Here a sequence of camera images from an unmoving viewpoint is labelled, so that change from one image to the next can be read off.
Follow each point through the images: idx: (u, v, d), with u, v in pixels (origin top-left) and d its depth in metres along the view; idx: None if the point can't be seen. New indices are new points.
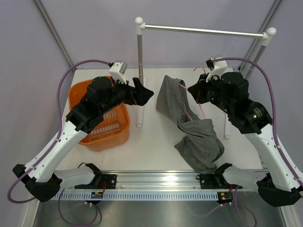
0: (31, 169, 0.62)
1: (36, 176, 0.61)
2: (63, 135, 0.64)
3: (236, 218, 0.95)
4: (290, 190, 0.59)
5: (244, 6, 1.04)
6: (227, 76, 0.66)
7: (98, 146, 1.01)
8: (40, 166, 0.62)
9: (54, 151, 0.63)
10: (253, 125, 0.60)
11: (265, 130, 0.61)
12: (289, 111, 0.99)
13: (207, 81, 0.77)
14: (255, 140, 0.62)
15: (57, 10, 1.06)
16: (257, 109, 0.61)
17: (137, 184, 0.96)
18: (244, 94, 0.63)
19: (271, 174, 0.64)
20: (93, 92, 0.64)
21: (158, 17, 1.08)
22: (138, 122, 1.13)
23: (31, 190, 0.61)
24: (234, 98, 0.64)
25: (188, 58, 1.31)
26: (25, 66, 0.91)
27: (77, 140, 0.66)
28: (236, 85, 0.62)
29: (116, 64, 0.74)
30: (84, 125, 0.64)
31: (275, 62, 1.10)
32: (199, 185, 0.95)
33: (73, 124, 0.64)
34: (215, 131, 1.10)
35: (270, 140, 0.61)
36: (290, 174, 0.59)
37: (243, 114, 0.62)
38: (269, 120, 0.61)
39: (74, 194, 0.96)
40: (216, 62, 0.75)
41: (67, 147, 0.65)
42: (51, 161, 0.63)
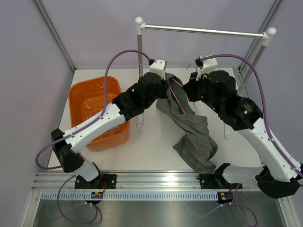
0: (69, 135, 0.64)
1: (72, 143, 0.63)
2: (106, 114, 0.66)
3: (236, 218, 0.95)
4: (289, 180, 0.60)
5: (244, 6, 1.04)
6: (213, 75, 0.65)
7: (98, 146, 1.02)
8: (78, 136, 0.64)
9: (95, 126, 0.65)
10: (245, 121, 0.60)
11: (257, 124, 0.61)
12: (289, 111, 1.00)
13: (197, 79, 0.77)
14: (249, 136, 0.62)
15: (57, 10, 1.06)
16: (247, 104, 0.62)
17: (137, 184, 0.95)
18: (232, 91, 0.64)
19: (269, 168, 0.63)
20: (143, 85, 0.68)
21: (158, 17, 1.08)
22: (138, 122, 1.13)
23: (63, 155, 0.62)
24: (223, 96, 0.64)
25: (188, 58, 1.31)
26: (25, 65, 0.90)
27: (116, 123, 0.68)
28: (224, 83, 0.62)
29: (159, 62, 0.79)
30: (127, 112, 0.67)
31: (275, 62, 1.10)
32: (199, 185, 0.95)
33: (117, 109, 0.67)
34: (215, 131, 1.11)
35: (263, 134, 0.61)
36: (287, 164, 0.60)
37: (233, 111, 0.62)
38: (260, 114, 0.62)
39: (75, 194, 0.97)
40: (205, 60, 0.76)
41: (105, 126, 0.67)
42: (89, 134, 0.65)
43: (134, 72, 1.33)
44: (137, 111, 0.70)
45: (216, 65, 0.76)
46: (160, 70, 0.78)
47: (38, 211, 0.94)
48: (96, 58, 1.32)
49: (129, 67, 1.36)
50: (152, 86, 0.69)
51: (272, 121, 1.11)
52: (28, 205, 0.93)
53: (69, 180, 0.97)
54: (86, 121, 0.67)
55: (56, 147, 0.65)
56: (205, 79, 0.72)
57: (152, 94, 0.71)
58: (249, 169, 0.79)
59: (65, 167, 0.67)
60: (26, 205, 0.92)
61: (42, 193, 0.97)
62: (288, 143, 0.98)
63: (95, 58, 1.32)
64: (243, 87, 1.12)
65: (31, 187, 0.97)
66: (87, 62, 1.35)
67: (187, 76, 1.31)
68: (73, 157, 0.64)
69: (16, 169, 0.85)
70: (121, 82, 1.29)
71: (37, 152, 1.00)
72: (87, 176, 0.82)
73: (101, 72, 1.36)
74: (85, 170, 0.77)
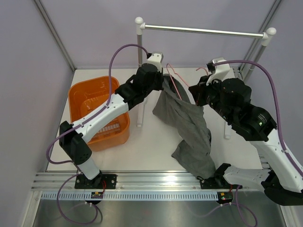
0: (79, 125, 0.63)
1: (83, 132, 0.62)
2: (111, 103, 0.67)
3: (236, 217, 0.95)
4: (300, 191, 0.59)
5: (243, 6, 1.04)
6: (227, 84, 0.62)
7: (98, 146, 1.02)
8: (88, 125, 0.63)
9: (103, 115, 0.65)
10: (259, 132, 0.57)
11: (271, 136, 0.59)
12: (289, 111, 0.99)
13: (207, 84, 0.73)
14: (262, 147, 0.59)
15: (57, 10, 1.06)
16: (262, 114, 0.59)
17: (137, 184, 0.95)
18: (246, 101, 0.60)
19: (280, 177, 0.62)
20: (142, 75, 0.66)
21: (158, 17, 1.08)
22: (138, 122, 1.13)
23: (75, 144, 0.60)
24: (237, 107, 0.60)
25: (188, 58, 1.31)
26: (25, 65, 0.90)
27: (120, 112, 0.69)
28: (239, 93, 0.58)
29: (155, 55, 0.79)
30: (130, 100, 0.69)
31: (275, 62, 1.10)
32: (199, 185, 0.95)
33: (120, 98, 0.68)
34: (215, 131, 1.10)
35: (277, 145, 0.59)
36: (298, 175, 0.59)
37: (247, 122, 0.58)
38: (273, 124, 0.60)
39: (75, 194, 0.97)
40: (218, 65, 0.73)
41: (111, 115, 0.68)
42: (98, 122, 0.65)
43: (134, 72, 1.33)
44: (139, 99, 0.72)
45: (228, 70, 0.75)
46: (157, 63, 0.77)
47: (38, 210, 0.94)
48: (96, 58, 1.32)
49: (128, 67, 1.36)
50: (151, 75, 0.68)
51: None
52: (28, 205, 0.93)
53: (69, 180, 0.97)
54: (92, 111, 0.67)
55: (65, 139, 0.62)
56: (215, 85, 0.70)
57: (151, 83, 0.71)
58: (253, 172, 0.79)
59: (75, 159, 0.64)
60: (25, 205, 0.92)
61: (42, 194, 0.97)
62: (289, 143, 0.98)
63: (95, 58, 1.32)
64: None
65: (31, 187, 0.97)
66: (87, 62, 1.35)
67: (187, 76, 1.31)
68: (84, 146, 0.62)
69: (16, 169, 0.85)
70: (121, 82, 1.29)
71: (36, 152, 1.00)
72: (89, 172, 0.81)
73: (100, 72, 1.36)
74: (89, 165, 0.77)
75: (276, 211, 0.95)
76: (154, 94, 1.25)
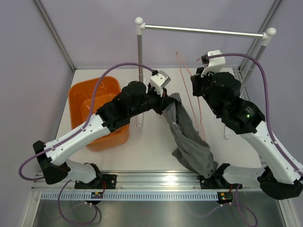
0: (50, 148, 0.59)
1: (52, 157, 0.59)
2: (89, 126, 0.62)
3: (236, 217, 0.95)
4: (292, 183, 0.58)
5: (243, 6, 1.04)
6: (218, 78, 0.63)
7: (98, 146, 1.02)
8: (59, 149, 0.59)
9: (76, 138, 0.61)
10: (247, 125, 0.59)
11: (260, 127, 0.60)
12: (289, 111, 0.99)
13: (202, 75, 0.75)
14: (251, 139, 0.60)
15: (57, 11, 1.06)
16: (249, 108, 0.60)
17: (138, 184, 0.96)
18: (236, 95, 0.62)
19: (271, 168, 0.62)
20: (127, 96, 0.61)
21: (158, 17, 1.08)
22: (138, 122, 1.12)
23: (42, 170, 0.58)
24: (227, 100, 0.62)
25: (188, 58, 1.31)
26: (25, 66, 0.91)
27: (99, 135, 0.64)
28: (229, 87, 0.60)
29: (160, 76, 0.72)
30: (111, 124, 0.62)
31: (275, 62, 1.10)
32: (199, 185, 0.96)
33: (100, 120, 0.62)
34: (215, 131, 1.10)
35: (266, 137, 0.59)
36: (289, 166, 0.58)
37: (236, 115, 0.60)
38: (262, 117, 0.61)
39: (74, 194, 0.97)
40: (212, 58, 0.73)
41: (88, 139, 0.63)
42: (71, 147, 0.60)
43: (134, 72, 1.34)
44: (121, 123, 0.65)
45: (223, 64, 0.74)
46: (157, 86, 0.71)
47: (38, 210, 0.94)
48: (96, 58, 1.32)
49: (128, 67, 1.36)
50: (137, 97, 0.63)
51: (273, 121, 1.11)
52: (28, 205, 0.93)
53: (69, 180, 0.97)
54: (68, 132, 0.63)
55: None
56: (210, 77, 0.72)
57: (138, 104, 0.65)
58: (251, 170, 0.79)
59: (48, 182, 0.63)
60: (25, 205, 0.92)
61: (42, 194, 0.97)
62: (289, 143, 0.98)
63: (95, 58, 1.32)
64: (243, 86, 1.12)
65: (31, 187, 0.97)
66: (87, 62, 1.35)
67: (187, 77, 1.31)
68: (54, 171, 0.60)
69: (16, 169, 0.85)
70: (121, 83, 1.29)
71: None
72: (84, 178, 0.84)
73: (101, 72, 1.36)
74: (80, 173, 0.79)
75: (275, 210, 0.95)
76: None
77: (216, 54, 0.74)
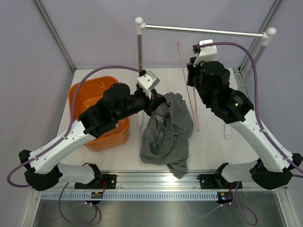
0: (33, 158, 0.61)
1: (36, 167, 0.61)
2: (70, 134, 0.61)
3: (236, 217, 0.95)
4: (282, 171, 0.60)
5: (243, 6, 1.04)
6: (208, 66, 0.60)
7: (98, 146, 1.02)
8: (42, 159, 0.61)
9: (57, 147, 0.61)
10: (236, 113, 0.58)
11: (248, 117, 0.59)
12: (289, 111, 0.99)
13: (194, 65, 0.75)
14: (240, 128, 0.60)
15: (57, 10, 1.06)
16: (238, 97, 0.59)
17: (137, 184, 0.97)
18: (226, 83, 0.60)
19: (262, 158, 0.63)
20: (108, 100, 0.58)
21: (158, 17, 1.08)
22: (138, 123, 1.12)
23: (28, 179, 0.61)
24: (216, 89, 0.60)
25: (188, 58, 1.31)
26: (25, 66, 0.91)
27: (83, 141, 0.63)
28: (219, 76, 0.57)
29: (147, 78, 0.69)
30: (94, 130, 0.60)
31: (275, 62, 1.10)
32: (199, 185, 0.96)
33: (82, 126, 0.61)
34: (215, 131, 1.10)
35: (255, 126, 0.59)
36: (279, 154, 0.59)
37: (225, 104, 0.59)
38: (250, 106, 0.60)
39: (74, 194, 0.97)
40: (204, 48, 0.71)
41: (72, 146, 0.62)
42: (54, 156, 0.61)
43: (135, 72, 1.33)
44: (105, 128, 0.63)
45: (215, 54, 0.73)
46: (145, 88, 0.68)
47: (38, 210, 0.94)
48: (96, 58, 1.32)
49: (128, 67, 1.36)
50: (120, 101, 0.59)
51: (273, 122, 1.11)
52: (28, 205, 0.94)
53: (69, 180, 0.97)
54: (52, 140, 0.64)
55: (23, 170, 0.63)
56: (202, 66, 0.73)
57: (122, 108, 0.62)
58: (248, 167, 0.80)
59: (40, 188, 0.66)
60: (25, 205, 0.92)
61: (42, 194, 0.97)
62: (289, 143, 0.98)
63: (95, 58, 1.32)
64: (243, 86, 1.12)
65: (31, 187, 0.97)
66: (87, 62, 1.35)
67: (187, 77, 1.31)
68: (40, 179, 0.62)
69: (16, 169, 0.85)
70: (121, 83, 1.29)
71: None
72: (81, 180, 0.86)
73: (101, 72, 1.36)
74: (77, 176, 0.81)
75: (276, 210, 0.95)
76: None
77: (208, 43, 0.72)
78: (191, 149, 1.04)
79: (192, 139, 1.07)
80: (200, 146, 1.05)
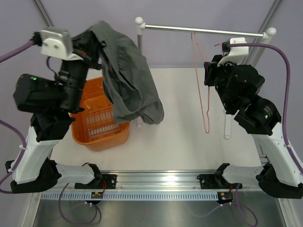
0: (10, 172, 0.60)
1: (15, 180, 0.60)
2: (28, 143, 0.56)
3: (236, 217, 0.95)
4: (297, 186, 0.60)
5: (243, 6, 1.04)
6: (240, 73, 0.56)
7: (98, 146, 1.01)
8: (17, 171, 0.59)
9: (25, 159, 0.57)
10: (264, 126, 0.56)
11: (276, 130, 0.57)
12: (289, 110, 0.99)
13: (218, 65, 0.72)
14: (265, 140, 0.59)
15: (57, 10, 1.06)
16: (267, 107, 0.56)
17: (138, 184, 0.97)
18: (255, 92, 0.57)
19: (276, 170, 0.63)
20: (27, 110, 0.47)
21: (158, 17, 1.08)
22: (138, 122, 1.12)
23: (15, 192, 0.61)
24: (246, 98, 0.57)
25: (187, 58, 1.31)
26: None
27: (46, 146, 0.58)
28: (253, 85, 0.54)
29: (52, 43, 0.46)
30: (42, 134, 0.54)
31: (276, 62, 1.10)
32: (199, 185, 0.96)
33: (35, 133, 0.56)
34: (216, 131, 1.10)
35: (280, 140, 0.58)
36: (297, 170, 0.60)
37: (253, 114, 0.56)
38: (278, 117, 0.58)
39: (74, 194, 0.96)
40: (234, 47, 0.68)
41: (37, 153, 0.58)
42: (25, 168, 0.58)
43: None
44: (55, 128, 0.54)
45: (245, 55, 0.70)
46: (60, 47, 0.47)
47: (38, 210, 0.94)
48: None
49: None
50: (39, 104, 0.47)
51: None
52: (28, 205, 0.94)
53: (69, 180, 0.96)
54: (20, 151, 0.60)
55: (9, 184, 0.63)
56: (227, 67, 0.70)
57: (52, 104, 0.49)
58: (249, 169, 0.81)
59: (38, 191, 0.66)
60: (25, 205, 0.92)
61: (42, 194, 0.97)
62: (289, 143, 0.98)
63: None
64: None
65: None
66: None
67: (186, 76, 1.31)
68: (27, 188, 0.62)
69: None
70: None
71: None
72: (81, 181, 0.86)
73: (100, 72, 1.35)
74: (76, 177, 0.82)
75: (276, 211, 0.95)
76: None
77: (239, 42, 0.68)
78: (191, 148, 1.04)
79: (192, 139, 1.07)
80: (200, 146, 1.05)
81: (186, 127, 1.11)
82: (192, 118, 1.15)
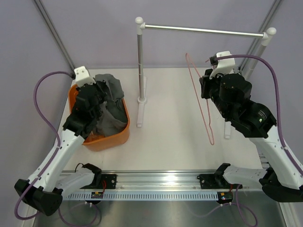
0: (36, 178, 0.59)
1: (43, 184, 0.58)
2: (63, 142, 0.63)
3: (236, 217, 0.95)
4: (299, 188, 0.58)
5: (244, 6, 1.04)
6: (228, 80, 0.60)
7: (99, 146, 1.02)
8: (45, 175, 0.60)
9: (57, 158, 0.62)
10: (259, 129, 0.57)
11: (271, 133, 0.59)
12: (290, 111, 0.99)
13: (210, 77, 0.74)
14: (262, 144, 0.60)
15: (57, 11, 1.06)
16: (261, 111, 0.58)
17: (138, 184, 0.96)
18: (246, 98, 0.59)
19: (277, 173, 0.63)
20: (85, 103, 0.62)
21: (158, 17, 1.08)
22: (138, 122, 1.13)
23: (40, 201, 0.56)
24: (237, 103, 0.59)
25: (187, 58, 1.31)
26: (25, 66, 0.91)
27: (76, 146, 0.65)
28: (241, 90, 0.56)
29: (80, 71, 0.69)
30: (82, 131, 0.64)
31: (276, 62, 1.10)
32: (199, 185, 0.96)
33: (71, 131, 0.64)
34: (216, 131, 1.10)
35: (277, 142, 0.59)
36: (297, 172, 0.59)
37: (247, 118, 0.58)
38: (273, 121, 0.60)
39: (74, 194, 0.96)
40: (221, 60, 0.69)
41: (68, 154, 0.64)
42: (56, 168, 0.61)
43: (134, 72, 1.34)
44: (91, 126, 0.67)
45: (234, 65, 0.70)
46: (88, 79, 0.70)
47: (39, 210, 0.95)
48: (96, 59, 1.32)
49: (128, 67, 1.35)
50: (92, 98, 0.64)
51: None
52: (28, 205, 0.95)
53: None
54: (47, 158, 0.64)
55: (26, 199, 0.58)
56: (219, 79, 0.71)
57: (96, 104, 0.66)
58: (250, 170, 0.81)
59: (49, 211, 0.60)
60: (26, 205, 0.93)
61: None
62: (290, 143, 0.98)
63: (95, 58, 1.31)
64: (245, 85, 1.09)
65: None
66: (87, 62, 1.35)
67: (186, 77, 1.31)
68: (52, 196, 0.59)
69: (17, 170, 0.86)
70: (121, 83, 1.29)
71: (37, 152, 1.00)
72: (83, 184, 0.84)
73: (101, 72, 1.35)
74: (76, 184, 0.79)
75: (276, 210, 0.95)
76: (153, 95, 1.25)
77: (225, 55, 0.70)
78: (191, 149, 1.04)
79: (191, 139, 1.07)
80: (200, 145, 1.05)
81: (186, 128, 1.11)
82: (192, 119, 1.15)
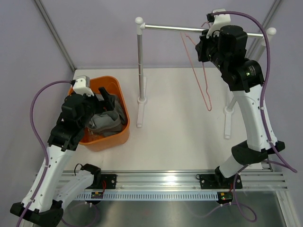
0: (30, 202, 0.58)
1: (38, 206, 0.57)
2: (51, 160, 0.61)
3: (236, 217, 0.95)
4: (260, 150, 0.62)
5: (243, 6, 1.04)
6: (227, 28, 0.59)
7: (98, 146, 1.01)
8: (39, 196, 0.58)
9: (48, 178, 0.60)
10: (243, 82, 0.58)
11: (254, 90, 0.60)
12: (289, 111, 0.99)
13: (207, 36, 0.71)
14: (242, 98, 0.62)
15: (57, 10, 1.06)
16: (252, 66, 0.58)
17: (138, 184, 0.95)
18: (240, 49, 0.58)
19: (247, 135, 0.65)
20: (71, 114, 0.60)
21: (158, 17, 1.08)
22: (138, 122, 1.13)
23: (38, 222, 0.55)
24: (229, 51, 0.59)
25: (186, 59, 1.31)
26: (25, 66, 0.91)
27: (67, 160, 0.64)
28: (234, 36, 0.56)
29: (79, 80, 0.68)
30: (69, 144, 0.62)
31: (275, 62, 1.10)
32: (199, 185, 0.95)
33: (57, 146, 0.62)
34: (215, 132, 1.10)
35: (256, 101, 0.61)
36: (264, 135, 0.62)
37: (236, 69, 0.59)
38: (261, 81, 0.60)
39: None
40: (218, 15, 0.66)
41: (59, 170, 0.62)
42: (49, 187, 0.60)
43: (134, 72, 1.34)
44: (78, 137, 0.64)
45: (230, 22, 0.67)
46: (86, 89, 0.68)
47: None
48: (96, 59, 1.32)
49: (128, 67, 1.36)
50: (79, 108, 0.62)
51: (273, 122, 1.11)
52: None
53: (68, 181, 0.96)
54: (38, 178, 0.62)
55: None
56: (216, 37, 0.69)
57: (83, 114, 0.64)
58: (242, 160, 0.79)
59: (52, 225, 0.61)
60: None
61: None
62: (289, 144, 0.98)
63: (95, 58, 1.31)
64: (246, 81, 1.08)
65: None
66: (87, 62, 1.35)
67: (186, 76, 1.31)
68: (50, 213, 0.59)
69: (16, 170, 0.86)
70: (121, 83, 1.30)
71: (36, 152, 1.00)
72: (83, 188, 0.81)
73: (101, 72, 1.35)
74: (76, 190, 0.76)
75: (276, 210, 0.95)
76: (153, 95, 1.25)
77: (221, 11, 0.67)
78: (191, 148, 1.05)
79: (191, 139, 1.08)
80: (200, 145, 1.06)
81: (185, 127, 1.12)
82: (191, 118, 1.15)
